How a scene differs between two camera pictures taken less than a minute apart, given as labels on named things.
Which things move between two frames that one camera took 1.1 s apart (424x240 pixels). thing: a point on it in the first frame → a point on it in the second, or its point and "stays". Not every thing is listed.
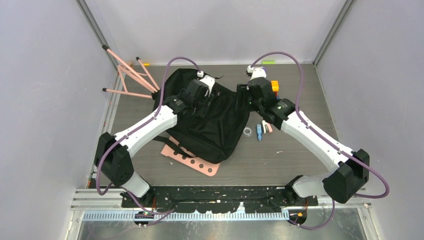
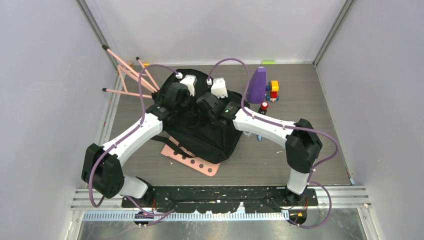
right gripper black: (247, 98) → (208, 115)
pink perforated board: (207, 167) stays
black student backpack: (217, 138) stays
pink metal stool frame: (145, 79) stays
